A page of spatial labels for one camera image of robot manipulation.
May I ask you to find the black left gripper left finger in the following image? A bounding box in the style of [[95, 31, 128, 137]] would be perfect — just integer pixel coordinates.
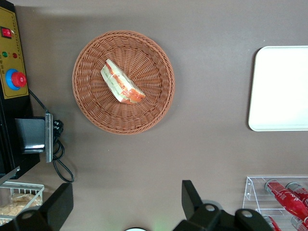
[[0, 182, 74, 231]]

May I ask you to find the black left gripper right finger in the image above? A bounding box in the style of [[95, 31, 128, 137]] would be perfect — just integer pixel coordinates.
[[173, 180, 275, 231]]

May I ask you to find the wrapped triangle sandwich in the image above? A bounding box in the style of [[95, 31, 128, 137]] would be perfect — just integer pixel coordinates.
[[100, 58, 146, 105]]

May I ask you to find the round brown wicker basket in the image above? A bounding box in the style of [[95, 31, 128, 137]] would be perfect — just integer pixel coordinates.
[[71, 30, 176, 135]]

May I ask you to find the pale rectangular plastic tray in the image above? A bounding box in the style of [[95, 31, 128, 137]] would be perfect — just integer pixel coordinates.
[[247, 45, 308, 132]]

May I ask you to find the bagged bread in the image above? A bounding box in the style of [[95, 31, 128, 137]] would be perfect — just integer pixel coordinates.
[[9, 192, 42, 209], [0, 204, 27, 218]]

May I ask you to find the clear acrylic bottle rack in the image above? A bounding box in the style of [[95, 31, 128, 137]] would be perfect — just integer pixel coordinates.
[[242, 175, 308, 231]]

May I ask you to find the black power plug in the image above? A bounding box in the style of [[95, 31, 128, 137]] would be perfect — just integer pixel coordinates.
[[52, 119, 64, 135]]

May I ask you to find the red cola bottle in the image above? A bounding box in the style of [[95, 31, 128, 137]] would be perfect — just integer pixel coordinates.
[[285, 181, 308, 208], [290, 216, 308, 231], [261, 213, 282, 231], [264, 179, 308, 224]]

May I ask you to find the black control box yellow panel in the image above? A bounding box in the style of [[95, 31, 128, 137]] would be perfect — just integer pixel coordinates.
[[0, 0, 40, 180]]

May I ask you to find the red emergency stop button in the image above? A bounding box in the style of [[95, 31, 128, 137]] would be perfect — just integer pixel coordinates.
[[5, 68, 27, 91]]

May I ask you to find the white wire basket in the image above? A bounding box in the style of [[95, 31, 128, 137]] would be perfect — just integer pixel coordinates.
[[0, 180, 46, 226]]

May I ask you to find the looped black cable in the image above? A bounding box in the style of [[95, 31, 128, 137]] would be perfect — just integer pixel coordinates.
[[52, 131, 75, 183]]

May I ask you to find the grey metal bracket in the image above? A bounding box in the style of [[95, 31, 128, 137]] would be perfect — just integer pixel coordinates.
[[14, 113, 54, 164]]

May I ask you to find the thin black cable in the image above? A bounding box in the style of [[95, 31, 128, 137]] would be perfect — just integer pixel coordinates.
[[28, 89, 50, 114]]

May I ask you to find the red rocker power switch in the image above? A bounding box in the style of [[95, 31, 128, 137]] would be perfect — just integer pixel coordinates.
[[1, 26, 13, 39]]

